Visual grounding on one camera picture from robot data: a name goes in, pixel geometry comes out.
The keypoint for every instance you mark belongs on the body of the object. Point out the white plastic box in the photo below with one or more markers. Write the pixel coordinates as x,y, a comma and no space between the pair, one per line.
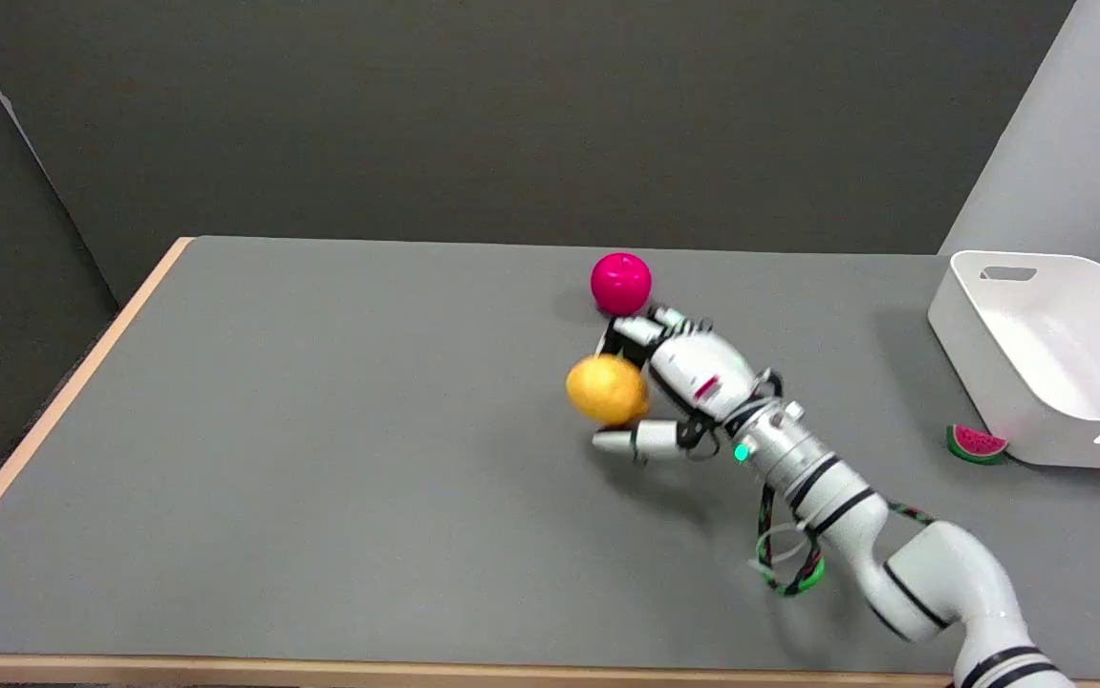
1056,358

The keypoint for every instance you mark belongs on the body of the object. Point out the yellow lemon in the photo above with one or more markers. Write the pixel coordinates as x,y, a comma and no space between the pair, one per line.
608,389

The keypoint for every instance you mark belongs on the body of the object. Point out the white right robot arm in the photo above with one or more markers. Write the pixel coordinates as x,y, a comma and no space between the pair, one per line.
903,559

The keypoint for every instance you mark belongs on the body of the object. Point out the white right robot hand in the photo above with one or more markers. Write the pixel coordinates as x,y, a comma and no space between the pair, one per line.
698,373

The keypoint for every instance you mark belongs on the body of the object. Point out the magenta round fruit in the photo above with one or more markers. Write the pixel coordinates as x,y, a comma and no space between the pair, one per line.
621,283

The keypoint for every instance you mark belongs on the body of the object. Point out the watermelon slice toy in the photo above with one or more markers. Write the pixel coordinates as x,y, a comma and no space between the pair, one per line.
976,444

